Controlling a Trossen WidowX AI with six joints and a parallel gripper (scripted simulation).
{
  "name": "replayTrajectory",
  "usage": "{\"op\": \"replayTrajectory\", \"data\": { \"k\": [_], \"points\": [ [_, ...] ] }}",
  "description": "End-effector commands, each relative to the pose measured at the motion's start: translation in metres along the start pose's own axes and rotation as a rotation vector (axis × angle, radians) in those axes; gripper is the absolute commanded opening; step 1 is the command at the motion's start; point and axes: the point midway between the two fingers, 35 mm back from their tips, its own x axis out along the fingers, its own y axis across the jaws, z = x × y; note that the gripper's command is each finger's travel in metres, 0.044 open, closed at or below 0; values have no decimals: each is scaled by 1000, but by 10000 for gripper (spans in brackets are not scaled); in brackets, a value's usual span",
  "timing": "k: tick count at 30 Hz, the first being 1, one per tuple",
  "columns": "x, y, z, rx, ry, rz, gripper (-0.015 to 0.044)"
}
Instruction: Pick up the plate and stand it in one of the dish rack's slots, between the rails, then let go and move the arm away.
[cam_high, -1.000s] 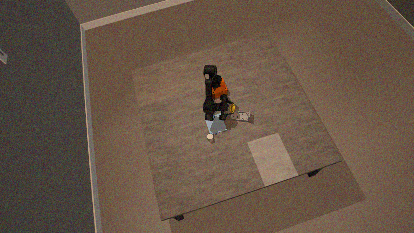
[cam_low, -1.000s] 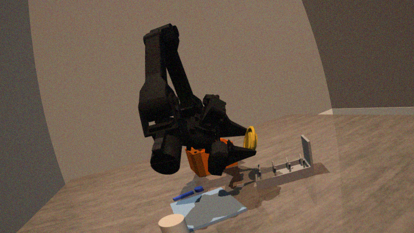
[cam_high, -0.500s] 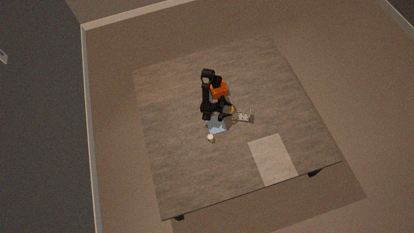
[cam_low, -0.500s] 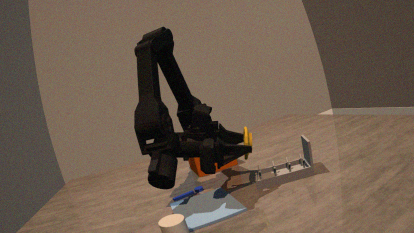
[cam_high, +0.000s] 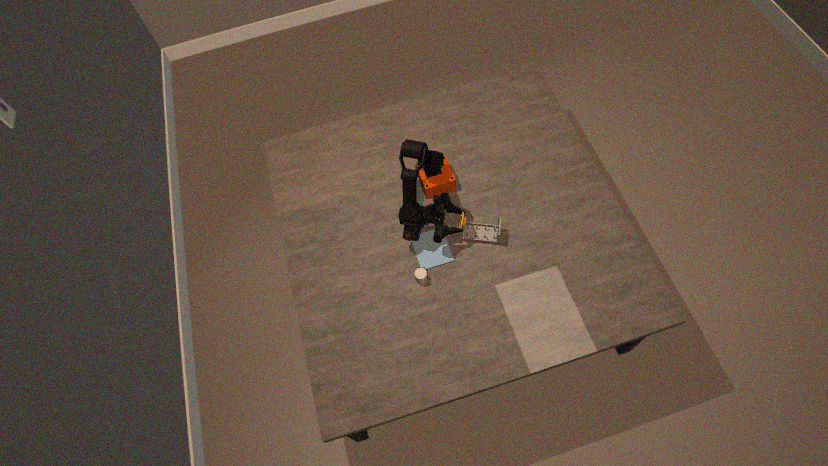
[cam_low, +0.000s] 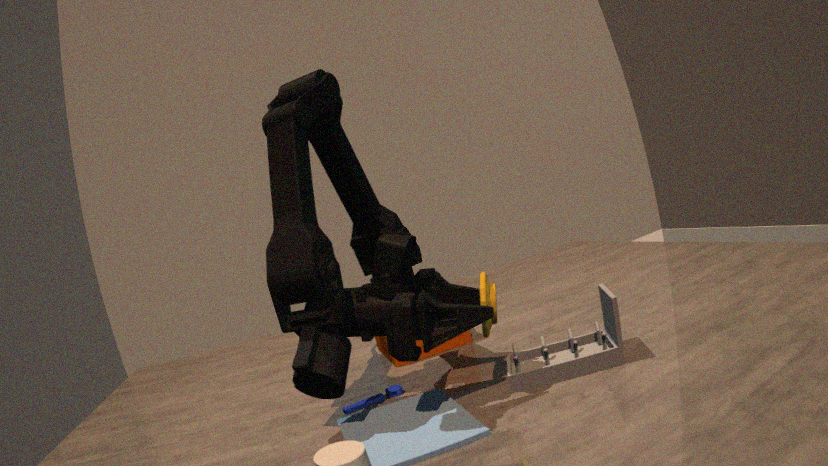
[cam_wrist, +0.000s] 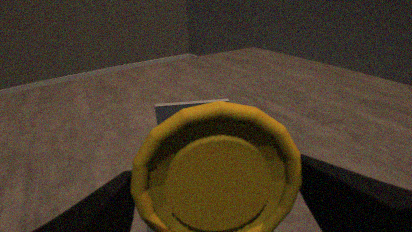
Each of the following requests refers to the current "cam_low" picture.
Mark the yellow round plate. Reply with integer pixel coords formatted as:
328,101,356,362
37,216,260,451
480,272,498,338

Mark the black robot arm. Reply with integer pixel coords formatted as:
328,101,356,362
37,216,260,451
262,69,423,399

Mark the beige cylinder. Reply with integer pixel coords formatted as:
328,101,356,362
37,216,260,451
313,440,372,466

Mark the tan dish rack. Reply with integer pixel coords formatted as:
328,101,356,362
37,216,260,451
506,283,625,394

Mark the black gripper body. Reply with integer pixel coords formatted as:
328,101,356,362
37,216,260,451
348,268,436,362

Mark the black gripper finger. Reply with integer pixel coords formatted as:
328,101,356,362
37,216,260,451
418,290,494,353
433,271,481,305

